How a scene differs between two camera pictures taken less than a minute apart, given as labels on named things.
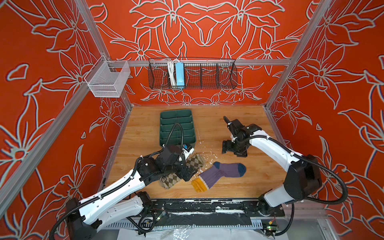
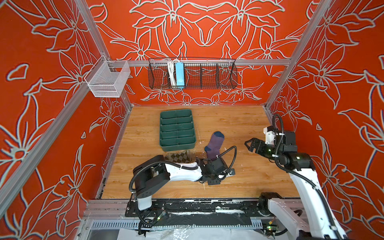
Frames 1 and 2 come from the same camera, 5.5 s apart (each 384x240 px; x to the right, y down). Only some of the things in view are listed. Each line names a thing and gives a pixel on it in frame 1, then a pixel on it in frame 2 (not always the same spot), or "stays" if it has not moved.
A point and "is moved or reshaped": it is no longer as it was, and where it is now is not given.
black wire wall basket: (202, 74) stays
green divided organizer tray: (168, 119) stays
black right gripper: (240, 153) to (260, 146)
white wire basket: (108, 78) stays
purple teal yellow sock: (208, 179) is moved or reshaped
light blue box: (180, 73) stays
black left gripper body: (180, 168) to (214, 179)
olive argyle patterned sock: (196, 160) is moved or reshaped
